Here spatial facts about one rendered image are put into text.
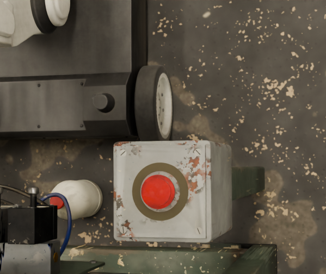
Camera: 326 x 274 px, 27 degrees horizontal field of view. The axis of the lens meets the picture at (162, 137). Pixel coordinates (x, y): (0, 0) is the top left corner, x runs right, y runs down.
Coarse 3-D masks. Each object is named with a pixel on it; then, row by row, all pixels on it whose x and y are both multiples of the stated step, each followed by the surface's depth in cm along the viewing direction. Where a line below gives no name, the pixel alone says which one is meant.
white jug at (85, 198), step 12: (72, 180) 169; (84, 180) 177; (60, 192) 164; (72, 192) 165; (84, 192) 167; (96, 192) 175; (60, 204) 161; (72, 204) 164; (84, 204) 167; (96, 204) 175; (60, 216) 167; (72, 216) 166; (84, 216) 174
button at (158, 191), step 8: (152, 176) 79; (160, 176) 79; (144, 184) 79; (152, 184) 79; (160, 184) 78; (168, 184) 78; (144, 192) 79; (152, 192) 79; (160, 192) 78; (168, 192) 78; (144, 200) 79; (152, 200) 79; (160, 200) 78; (168, 200) 79; (160, 208) 79
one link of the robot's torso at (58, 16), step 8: (48, 0) 149; (56, 0) 151; (64, 0) 155; (48, 8) 150; (56, 8) 151; (64, 8) 155; (48, 16) 151; (56, 16) 152; (64, 16) 154; (56, 24) 154
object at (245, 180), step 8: (232, 168) 117; (240, 168) 126; (248, 168) 138; (256, 168) 152; (264, 168) 169; (232, 176) 116; (240, 176) 126; (248, 176) 137; (256, 176) 152; (264, 176) 168; (232, 184) 116; (240, 184) 125; (248, 184) 137; (256, 184) 151; (264, 184) 168; (232, 192) 116; (240, 192) 125; (248, 192) 137; (256, 192) 153; (232, 200) 117
